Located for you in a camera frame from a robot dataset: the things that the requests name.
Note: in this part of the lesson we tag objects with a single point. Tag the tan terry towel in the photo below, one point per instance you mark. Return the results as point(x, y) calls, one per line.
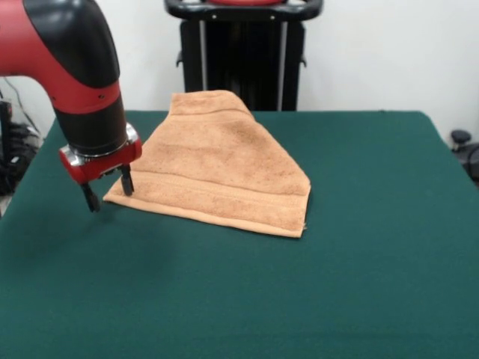
point(224, 161)

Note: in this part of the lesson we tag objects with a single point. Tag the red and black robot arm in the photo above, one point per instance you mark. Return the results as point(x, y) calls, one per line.
point(93, 127)

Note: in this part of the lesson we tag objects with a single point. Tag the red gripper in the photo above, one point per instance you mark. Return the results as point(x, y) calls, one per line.
point(101, 170)

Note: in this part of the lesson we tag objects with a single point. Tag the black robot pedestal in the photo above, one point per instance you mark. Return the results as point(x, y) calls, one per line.
point(243, 56)

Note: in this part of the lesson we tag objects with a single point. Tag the grey chair base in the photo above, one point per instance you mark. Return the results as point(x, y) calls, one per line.
point(464, 149)

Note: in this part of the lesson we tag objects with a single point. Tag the dark green table cloth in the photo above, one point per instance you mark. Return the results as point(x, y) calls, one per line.
point(224, 291)

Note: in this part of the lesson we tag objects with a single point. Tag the black upright box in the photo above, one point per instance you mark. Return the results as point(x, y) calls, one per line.
point(5, 131)

